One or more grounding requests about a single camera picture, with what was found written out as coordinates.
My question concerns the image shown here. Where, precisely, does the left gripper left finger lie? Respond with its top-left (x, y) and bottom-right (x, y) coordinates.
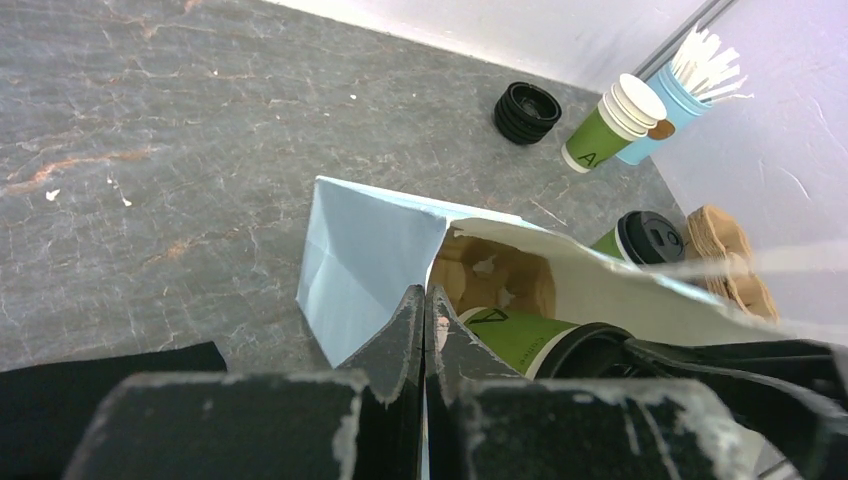
top-left (65, 285), bottom-right (425, 479)

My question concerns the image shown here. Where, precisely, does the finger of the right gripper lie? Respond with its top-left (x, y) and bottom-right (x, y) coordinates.
top-left (622, 339), bottom-right (847, 479)

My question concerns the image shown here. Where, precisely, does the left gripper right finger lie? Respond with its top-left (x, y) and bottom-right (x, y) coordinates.
top-left (423, 285), bottom-right (752, 479)

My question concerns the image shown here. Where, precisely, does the green paper coffee cup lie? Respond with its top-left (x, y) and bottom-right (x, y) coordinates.
top-left (459, 307), bottom-right (579, 379)

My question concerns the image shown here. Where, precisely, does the black cup lid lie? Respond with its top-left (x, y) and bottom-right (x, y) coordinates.
top-left (614, 211), bottom-right (685, 265)
top-left (532, 322), bottom-right (634, 380)

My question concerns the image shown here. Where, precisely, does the light blue paper bag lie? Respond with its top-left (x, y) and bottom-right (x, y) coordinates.
top-left (296, 176), bottom-right (847, 365)

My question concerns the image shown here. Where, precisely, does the brown pulp cup carrier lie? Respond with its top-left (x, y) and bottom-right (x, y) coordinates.
top-left (683, 205), bottom-right (780, 324)

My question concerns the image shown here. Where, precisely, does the blue straw holder can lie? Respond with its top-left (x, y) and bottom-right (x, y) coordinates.
top-left (614, 62), bottom-right (713, 167)

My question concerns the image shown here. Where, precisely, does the stack of black lids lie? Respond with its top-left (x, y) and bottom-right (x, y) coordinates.
top-left (493, 82), bottom-right (562, 145)

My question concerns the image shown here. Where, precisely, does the black cloth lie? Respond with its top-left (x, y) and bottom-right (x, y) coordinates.
top-left (1, 341), bottom-right (227, 479)

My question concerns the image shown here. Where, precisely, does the stack of paper cups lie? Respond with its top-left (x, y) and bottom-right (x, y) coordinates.
top-left (561, 73), bottom-right (667, 173)

